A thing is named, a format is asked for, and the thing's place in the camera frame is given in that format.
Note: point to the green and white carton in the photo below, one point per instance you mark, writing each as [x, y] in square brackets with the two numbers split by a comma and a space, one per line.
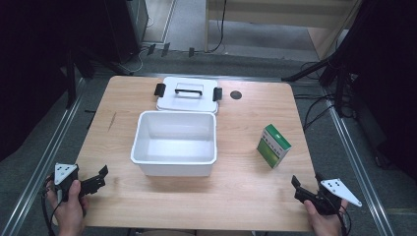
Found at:
[272, 149]

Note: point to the dark curtain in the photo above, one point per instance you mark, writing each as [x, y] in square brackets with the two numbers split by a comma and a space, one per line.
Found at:
[39, 65]
[390, 75]

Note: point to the black round table grommet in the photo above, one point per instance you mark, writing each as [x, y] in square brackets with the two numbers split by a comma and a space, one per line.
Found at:
[235, 95]

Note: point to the black cabinet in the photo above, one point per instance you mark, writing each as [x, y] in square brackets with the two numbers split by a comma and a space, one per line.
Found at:
[126, 29]

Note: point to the black metal stand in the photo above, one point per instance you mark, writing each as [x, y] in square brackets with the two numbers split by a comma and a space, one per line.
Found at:
[70, 82]

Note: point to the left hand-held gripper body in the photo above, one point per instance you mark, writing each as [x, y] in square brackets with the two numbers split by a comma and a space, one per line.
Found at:
[65, 175]

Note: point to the black tripod stand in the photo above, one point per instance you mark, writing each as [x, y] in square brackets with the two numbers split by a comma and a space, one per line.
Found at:
[339, 78]

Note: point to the white plastic storage box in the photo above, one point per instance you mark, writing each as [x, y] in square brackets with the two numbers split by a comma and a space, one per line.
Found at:
[173, 154]

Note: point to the person's right hand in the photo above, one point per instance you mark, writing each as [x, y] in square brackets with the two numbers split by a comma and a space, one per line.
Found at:
[326, 224]

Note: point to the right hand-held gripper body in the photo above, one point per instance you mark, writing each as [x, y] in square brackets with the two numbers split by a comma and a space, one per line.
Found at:
[327, 198]

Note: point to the aluminium frame rail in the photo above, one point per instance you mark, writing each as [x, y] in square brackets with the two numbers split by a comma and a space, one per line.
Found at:
[357, 164]
[39, 167]

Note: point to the light wooden furniture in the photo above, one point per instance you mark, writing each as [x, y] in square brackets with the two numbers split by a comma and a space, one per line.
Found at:
[278, 13]

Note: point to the person's left hand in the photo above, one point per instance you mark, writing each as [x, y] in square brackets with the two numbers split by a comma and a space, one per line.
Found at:
[69, 213]

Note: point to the black tape strip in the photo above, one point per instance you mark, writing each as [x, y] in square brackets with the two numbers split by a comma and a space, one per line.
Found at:
[191, 52]
[165, 49]
[151, 49]

